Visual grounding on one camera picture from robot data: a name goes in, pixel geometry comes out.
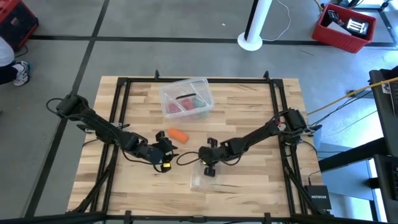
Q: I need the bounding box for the white fan cable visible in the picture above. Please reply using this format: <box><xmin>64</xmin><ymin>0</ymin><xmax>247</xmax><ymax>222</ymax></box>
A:
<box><xmin>262</xmin><ymin>0</ymin><xmax>292</xmax><ymax>42</ymax></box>

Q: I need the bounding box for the orange elastic bandage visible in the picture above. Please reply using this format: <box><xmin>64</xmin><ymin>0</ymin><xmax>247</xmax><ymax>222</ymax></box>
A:
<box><xmin>167</xmin><ymin>127</ymin><xmax>190</xmax><ymax>144</ymax></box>

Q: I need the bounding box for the clear plastic storage bin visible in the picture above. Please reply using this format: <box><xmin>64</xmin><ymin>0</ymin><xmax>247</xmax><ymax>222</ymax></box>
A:
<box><xmin>159</xmin><ymin>77</ymin><xmax>215</xmax><ymax>120</ymax></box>

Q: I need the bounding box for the red plastic crate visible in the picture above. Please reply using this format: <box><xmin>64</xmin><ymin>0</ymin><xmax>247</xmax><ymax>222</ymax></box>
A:
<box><xmin>312</xmin><ymin>3</ymin><xmax>377</xmax><ymax>54</ymax></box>

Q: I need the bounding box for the black desk crossbar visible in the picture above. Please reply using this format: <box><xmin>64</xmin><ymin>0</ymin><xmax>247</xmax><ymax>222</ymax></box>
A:
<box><xmin>318</xmin><ymin>136</ymin><xmax>389</xmax><ymax>172</ymax></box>

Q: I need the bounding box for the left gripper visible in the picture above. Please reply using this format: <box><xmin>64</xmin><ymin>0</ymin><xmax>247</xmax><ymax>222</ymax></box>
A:
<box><xmin>138</xmin><ymin>130</ymin><xmax>180</xmax><ymax>174</ymax></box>

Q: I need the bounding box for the clear plastic zip bag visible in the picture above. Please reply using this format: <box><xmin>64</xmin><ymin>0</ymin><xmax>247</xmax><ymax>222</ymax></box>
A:
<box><xmin>190</xmin><ymin>160</ymin><xmax>233</xmax><ymax>193</ymax></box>

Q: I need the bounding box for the black metal table frame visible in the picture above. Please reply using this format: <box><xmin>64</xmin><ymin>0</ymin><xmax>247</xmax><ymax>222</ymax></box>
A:
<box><xmin>0</xmin><ymin>70</ymin><xmax>398</xmax><ymax>224</ymax></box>

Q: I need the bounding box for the black desk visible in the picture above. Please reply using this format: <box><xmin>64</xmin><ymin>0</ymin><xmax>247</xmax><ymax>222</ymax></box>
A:
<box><xmin>369</xmin><ymin>67</ymin><xmax>398</xmax><ymax>156</ymax></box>
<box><xmin>374</xmin><ymin>154</ymin><xmax>398</xmax><ymax>223</ymax></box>

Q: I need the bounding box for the yellow cable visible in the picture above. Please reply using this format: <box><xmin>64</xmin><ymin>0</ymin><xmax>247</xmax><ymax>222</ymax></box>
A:
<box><xmin>307</xmin><ymin>77</ymin><xmax>398</xmax><ymax>116</ymax></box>

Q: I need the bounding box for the person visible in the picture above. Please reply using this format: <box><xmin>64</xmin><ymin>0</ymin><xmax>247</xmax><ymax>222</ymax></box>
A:
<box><xmin>0</xmin><ymin>35</ymin><xmax>32</xmax><ymax>87</ymax></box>

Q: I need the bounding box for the green bandage roll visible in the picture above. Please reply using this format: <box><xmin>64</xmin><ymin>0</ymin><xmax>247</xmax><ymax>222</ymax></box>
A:
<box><xmin>192</xmin><ymin>96</ymin><xmax>208</xmax><ymax>110</ymax></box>

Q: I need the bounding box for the grey flat sheet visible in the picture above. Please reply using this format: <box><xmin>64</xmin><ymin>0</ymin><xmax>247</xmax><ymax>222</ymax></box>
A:
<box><xmin>326</xmin><ymin>21</ymin><xmax>352</xmax><ymax>35</ymax></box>

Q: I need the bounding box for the black floor cable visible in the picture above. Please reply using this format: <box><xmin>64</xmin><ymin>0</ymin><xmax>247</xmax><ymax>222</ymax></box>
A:
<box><xmin>14</xmin><ymin>45</ymin><xmax>29</xmax><ymax>59</ymax></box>

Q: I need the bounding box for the red and black crate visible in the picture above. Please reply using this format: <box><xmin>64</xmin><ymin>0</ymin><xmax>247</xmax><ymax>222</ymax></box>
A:
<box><xmin>0</xmin><ymin>0</ymin><xmax>40</xmax><ymax>52</ymax></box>

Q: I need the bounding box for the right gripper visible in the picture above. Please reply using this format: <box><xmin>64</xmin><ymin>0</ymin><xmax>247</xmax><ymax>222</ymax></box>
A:
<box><xmin>200</xmin><ymin>138</ymin><xmax>237</xmax><ymax>177</ymax></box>

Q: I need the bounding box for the black device with white stripes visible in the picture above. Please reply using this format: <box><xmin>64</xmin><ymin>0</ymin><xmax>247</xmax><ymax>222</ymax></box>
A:
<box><xmin>345</xmin><ymin>17</ymin><xmax>370</xmax><ymax>40</ymax></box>

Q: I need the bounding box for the red bandage roll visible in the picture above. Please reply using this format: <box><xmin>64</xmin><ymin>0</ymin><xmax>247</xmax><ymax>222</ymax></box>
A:
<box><xmin>180</xmin><ymin>98</ymin><xmax>195</xmax><ymax>111</ymax></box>

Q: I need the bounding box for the black cable bundle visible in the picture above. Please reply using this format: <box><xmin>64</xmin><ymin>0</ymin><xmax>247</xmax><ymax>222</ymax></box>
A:
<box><xmin>279</xmin><ymin>142</ymin><xmax>318</xmax><ymax>215</ymax></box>
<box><xmin>73</xmin><ymin>142</ymin><xmax>121</xmax><ymax>214</ymax></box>

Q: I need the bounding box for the black network switch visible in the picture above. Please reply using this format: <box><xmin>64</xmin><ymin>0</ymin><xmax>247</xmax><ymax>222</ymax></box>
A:
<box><xmin>303</xmin><ymin>185</ymin><xmax>332</xmax><ymax>211</ymax></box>

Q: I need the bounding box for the pink bandage roll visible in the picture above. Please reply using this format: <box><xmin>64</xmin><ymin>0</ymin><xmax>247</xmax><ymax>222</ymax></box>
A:
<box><xmin>166</xmin><ymin>101</ymin><xmax>181</xmax><ymax>114</ymax></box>

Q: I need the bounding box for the white tower fan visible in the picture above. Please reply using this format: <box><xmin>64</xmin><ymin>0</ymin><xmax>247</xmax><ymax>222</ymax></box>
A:
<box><xmin>238</xmin><ymin>0</ymin><xmax>274</xmax><ymax>52</ymax></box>

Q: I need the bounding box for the small black device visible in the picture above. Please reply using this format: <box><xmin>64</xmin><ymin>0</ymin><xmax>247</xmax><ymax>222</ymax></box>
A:
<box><xmin>326</xmin><ymin>9</ymin><xmax>340</xmax><ymax>23</ymax></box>

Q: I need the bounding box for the blue cable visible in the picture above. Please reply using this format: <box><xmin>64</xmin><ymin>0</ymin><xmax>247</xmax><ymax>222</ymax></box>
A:
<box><xmin>313</xmin><ymin>90</ymin><xmax>374</xmax><ymax>125</ymax></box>

